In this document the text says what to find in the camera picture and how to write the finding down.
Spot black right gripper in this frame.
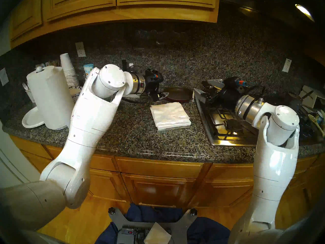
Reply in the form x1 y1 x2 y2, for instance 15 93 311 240
193 79 240 109

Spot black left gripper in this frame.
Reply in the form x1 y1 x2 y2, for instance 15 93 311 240
145 80 170 102

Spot white napkin stack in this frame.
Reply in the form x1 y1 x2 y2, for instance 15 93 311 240
150 102 191 131

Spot white folded napkin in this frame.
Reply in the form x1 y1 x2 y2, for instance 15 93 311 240
143 222 172 244

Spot red frying pan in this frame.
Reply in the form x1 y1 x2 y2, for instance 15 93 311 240
162 87 193 103

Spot steel gas stove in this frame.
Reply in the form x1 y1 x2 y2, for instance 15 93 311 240
193 90 313 147

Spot wooden base cabinets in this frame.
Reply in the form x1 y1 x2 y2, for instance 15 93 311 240
9 134 323 221

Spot dark saucepan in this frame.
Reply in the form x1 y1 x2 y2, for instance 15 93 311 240
288 92 305 112

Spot dark range hood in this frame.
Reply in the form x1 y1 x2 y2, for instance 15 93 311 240
220 0 325 43

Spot white paper cup stack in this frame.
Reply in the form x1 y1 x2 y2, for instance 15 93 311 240
60 53 79 87

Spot white paper towel roll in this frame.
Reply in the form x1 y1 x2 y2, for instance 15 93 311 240
26 66 75 131

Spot wooden spoon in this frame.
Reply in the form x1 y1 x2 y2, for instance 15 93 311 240
308 114 325 137

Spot white paper plate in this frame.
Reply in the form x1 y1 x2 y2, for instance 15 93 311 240
22 106 46 129

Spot dark blue cloth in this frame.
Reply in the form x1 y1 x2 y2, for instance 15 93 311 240
94 203 231 244

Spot grey power strip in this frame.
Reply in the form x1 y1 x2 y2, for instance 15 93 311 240
117 227 150 244

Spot white door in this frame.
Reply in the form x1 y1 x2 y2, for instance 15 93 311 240
0 120 41 189

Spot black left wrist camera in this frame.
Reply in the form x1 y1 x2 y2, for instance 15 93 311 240
146 69 164 81

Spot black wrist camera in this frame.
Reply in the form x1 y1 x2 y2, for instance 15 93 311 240
223 77 248 90
146 69 164 81

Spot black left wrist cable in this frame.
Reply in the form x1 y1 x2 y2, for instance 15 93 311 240
121 96 153 104

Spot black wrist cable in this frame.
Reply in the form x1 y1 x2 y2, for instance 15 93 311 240
121 96 153 104
242 85 266 100

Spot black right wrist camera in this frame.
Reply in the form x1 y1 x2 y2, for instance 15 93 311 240
223 77 248 90

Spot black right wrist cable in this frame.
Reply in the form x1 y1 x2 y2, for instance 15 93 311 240
242 85 266 100

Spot wooden wall cabinet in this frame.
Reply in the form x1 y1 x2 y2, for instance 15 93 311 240
10 0 220 49

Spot grey robot base frame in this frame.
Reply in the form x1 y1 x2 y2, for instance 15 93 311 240
108 207 198 244

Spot white light switch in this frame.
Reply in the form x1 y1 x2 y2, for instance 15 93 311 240
0 68 9 86

